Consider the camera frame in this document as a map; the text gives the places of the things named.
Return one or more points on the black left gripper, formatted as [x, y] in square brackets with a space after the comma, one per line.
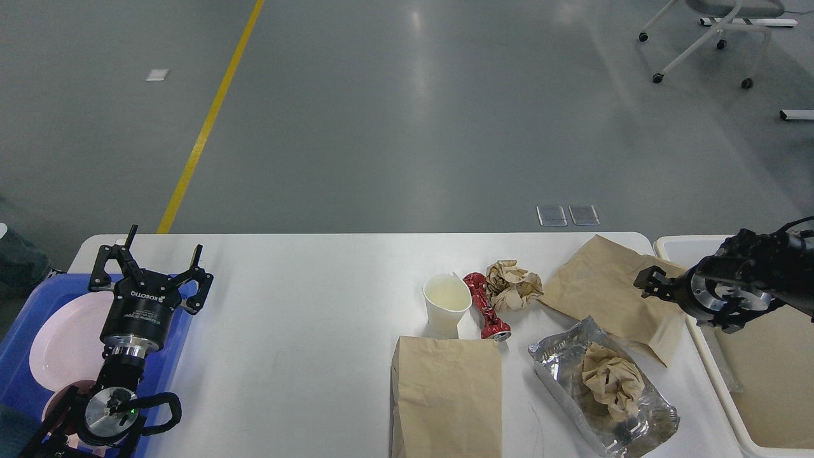
[140, 315]

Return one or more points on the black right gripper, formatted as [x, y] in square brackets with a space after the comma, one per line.
[711, 303]

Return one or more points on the brown paper bag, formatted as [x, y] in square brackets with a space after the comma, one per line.
[446, 398]
[598, 281]

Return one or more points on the pink plate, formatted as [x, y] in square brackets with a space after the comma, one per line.
[67, 348]

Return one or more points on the pink mug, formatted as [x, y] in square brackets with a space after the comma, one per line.
[84, 387]

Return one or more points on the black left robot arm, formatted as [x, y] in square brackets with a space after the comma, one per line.
[112, 413]

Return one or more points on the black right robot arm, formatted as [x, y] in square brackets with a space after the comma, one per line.
[749, 276]

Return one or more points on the right floor outlet plate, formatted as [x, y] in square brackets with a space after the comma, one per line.
[584, 215]

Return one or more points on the floor outlet plate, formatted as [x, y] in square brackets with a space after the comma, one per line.
[552, 216]
[584, 215]

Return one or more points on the crumpled paper in wrapper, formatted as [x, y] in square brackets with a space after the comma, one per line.
[613, 381]

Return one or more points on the left floor outlet plate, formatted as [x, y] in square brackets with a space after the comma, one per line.
[552, 216]

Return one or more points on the beige plastic bin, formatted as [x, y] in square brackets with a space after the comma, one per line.
[762, 376]

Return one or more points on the crumpled brown paper ball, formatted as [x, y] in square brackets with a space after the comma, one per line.
[512, 288]

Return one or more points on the crushed red can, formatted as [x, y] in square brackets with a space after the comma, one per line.
[493, 327]

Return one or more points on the white paper cup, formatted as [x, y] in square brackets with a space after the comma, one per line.
[447, 299]

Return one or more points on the white bar on floor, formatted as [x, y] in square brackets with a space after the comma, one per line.
[796, 114]

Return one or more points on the white office chair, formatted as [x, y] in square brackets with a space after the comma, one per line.
[727, 10]

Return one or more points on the white rail behind chair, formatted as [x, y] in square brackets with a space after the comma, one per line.
[766, 22]

